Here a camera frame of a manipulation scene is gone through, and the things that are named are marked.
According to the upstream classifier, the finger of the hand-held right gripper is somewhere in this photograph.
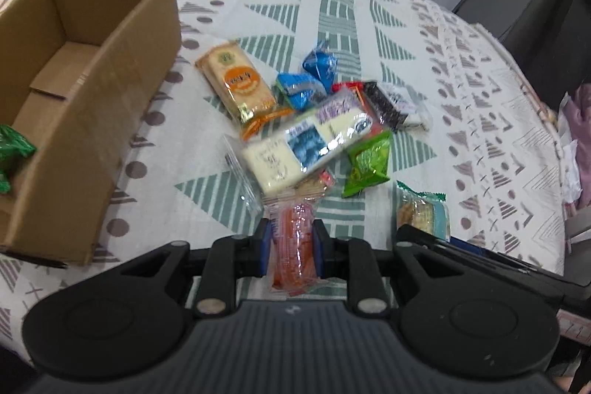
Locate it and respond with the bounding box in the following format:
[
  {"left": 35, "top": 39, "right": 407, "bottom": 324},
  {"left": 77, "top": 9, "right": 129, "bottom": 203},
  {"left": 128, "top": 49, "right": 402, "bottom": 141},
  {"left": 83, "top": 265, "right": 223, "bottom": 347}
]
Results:
[{"left": 436, "top": 236, "right": 529, "bottom": 272}]

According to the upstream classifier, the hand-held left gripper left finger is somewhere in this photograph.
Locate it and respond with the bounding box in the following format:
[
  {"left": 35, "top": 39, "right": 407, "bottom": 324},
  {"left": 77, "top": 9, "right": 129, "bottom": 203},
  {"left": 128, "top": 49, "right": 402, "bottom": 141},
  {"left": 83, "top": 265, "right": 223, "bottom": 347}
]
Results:
[{"left": 117, "top": 217, "right": 271, "bottom": 318}]

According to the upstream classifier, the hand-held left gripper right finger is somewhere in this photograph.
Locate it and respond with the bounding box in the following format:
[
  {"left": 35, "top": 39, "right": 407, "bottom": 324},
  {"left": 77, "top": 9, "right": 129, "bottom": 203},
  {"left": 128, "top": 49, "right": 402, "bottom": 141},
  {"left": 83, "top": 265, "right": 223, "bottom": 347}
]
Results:
[{"left": 312, "top": 219, "right": 462, "bottom": 314}]

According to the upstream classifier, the orange sausage snack packet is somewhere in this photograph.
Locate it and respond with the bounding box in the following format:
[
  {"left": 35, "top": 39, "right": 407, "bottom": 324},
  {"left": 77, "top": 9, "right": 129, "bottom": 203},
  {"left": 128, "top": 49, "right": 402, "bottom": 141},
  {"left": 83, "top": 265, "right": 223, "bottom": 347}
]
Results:
[{"left": 265, "top": 195, "right": 329, "bottom": 297}]

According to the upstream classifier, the red snack packet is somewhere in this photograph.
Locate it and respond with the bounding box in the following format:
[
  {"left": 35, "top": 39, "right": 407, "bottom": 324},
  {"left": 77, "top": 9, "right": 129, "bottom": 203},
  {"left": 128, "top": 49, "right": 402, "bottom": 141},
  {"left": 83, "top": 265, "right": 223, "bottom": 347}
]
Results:
[{"left": 331, "top": 81, "right": 370, "bottom": 109}]

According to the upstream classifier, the cracker packet with orange label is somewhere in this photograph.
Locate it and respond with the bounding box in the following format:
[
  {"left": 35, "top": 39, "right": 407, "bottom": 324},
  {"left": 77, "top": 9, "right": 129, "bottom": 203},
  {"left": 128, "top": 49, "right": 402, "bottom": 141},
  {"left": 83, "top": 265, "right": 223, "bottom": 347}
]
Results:
[{"left": 195, "top": 42, "right": 278, "bottom": 128}]

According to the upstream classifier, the brown cardboard box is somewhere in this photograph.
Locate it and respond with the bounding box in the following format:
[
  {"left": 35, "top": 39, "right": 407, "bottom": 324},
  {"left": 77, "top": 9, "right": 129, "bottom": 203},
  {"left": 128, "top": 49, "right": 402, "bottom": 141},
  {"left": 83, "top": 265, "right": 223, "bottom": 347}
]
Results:
[{"left": 0, "top": 0, "right": 183, "bottom": 268}]

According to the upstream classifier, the green crinkled snack packet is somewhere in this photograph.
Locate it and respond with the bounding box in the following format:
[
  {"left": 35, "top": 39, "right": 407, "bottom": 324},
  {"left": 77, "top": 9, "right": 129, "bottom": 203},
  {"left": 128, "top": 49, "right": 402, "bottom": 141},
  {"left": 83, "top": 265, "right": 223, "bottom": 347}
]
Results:
[{"left": 0, "top": 124, "right": 38, "bottom": 195}]

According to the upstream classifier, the clear green-edged cracker packet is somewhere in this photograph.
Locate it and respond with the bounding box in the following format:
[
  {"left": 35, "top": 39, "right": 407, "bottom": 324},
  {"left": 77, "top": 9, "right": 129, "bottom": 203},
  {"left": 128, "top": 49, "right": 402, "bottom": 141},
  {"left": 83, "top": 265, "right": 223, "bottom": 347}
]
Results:
[{"left": 396, "top": 181, "right": 451, "bottom": 243}]

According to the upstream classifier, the clear empty wrapper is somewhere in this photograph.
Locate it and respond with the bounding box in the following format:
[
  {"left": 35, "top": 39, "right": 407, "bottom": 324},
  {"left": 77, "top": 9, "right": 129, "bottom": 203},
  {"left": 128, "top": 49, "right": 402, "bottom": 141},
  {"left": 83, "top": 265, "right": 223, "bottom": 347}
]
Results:
[{"left": 223, "top": 134, "right": 265, "bottom": 217}]

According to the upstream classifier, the green square snack packet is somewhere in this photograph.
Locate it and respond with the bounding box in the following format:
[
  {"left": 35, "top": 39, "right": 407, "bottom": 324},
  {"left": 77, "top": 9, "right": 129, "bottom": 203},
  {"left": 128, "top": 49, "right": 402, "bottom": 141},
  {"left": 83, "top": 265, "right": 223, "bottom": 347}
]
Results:
[{"left": 342, "top": 131, "right": 394, "bottom": 198}]

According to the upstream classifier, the large white and blue biscuit packet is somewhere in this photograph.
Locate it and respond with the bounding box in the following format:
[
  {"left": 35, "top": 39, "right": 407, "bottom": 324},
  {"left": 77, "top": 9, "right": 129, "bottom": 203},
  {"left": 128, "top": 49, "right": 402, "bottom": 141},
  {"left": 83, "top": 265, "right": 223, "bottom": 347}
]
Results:
[{"left": 241, "top": 96, "right": 380, "bottom": 195}]

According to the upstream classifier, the orange flat snack packet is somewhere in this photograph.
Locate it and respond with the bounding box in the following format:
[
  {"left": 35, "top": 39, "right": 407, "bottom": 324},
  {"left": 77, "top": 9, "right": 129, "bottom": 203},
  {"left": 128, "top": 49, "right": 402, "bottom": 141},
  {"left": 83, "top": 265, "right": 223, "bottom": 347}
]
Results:
[{"left": 240, "top": 108, "right": 296, "bottom": 142}]

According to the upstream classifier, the blue candy packet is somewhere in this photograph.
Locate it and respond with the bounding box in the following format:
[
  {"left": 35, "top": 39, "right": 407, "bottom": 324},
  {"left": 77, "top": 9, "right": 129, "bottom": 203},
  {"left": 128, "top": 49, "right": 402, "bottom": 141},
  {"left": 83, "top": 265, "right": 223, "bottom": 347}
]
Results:
[
  {"left": 276, "top": 72, "right": 328, "bottom": 111},
  {"left": 302, "top": 42, "right": 341, "bottom": 92}
]

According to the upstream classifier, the black and white snack packet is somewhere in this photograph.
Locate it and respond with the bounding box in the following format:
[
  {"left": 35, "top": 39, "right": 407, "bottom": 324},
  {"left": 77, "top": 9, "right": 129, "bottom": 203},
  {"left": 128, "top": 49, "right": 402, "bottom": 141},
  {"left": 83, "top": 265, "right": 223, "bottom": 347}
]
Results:
[{"left": 362, "top": 81, "right": 432, "bottom": 133}]

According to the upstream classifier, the pink cloth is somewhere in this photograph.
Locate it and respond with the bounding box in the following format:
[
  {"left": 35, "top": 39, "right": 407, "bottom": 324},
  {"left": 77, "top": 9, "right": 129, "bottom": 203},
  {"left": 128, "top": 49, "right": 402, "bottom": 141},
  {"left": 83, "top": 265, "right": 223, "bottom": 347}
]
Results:
[{"left": 558, "top": 82, "right": 591, "bottom": 210}]

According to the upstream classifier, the patterned bed blanket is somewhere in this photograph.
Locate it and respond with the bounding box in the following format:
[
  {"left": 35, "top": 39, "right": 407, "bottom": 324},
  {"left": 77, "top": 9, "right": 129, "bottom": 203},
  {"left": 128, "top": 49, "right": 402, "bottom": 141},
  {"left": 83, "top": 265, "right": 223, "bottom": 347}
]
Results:
[{"left": 0, "top": 0, "right": 571, "bottom": 346}]

